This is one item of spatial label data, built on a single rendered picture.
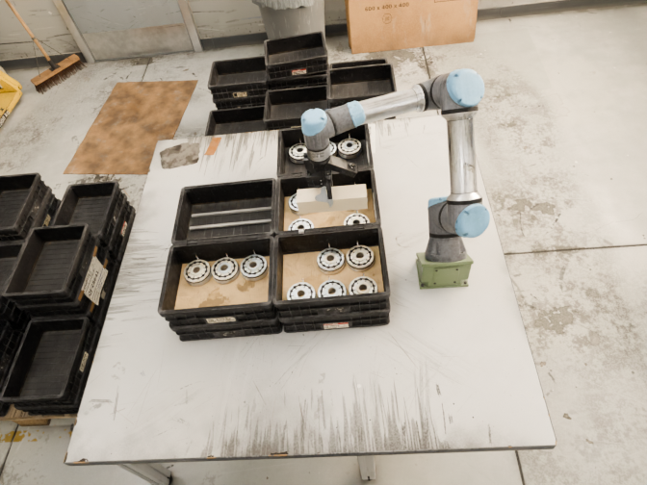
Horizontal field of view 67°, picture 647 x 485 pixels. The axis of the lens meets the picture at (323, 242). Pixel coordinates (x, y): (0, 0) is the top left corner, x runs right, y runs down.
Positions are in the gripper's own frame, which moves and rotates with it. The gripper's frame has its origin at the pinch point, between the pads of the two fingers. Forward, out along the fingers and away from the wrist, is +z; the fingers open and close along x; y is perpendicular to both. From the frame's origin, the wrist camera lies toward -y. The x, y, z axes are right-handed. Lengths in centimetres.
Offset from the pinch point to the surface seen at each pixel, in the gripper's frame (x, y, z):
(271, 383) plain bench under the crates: 51, 26, 39
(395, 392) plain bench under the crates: 56, -17, 39
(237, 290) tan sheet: 19.5, 38.1, 25.6
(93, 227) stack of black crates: -55, 138, 70
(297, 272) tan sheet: 13.6, 15.6, 25.7
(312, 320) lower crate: 31.0, 10.8, 31.3
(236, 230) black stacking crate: -9.2, 41.5, 25.8
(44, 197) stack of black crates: -71, 166, 60
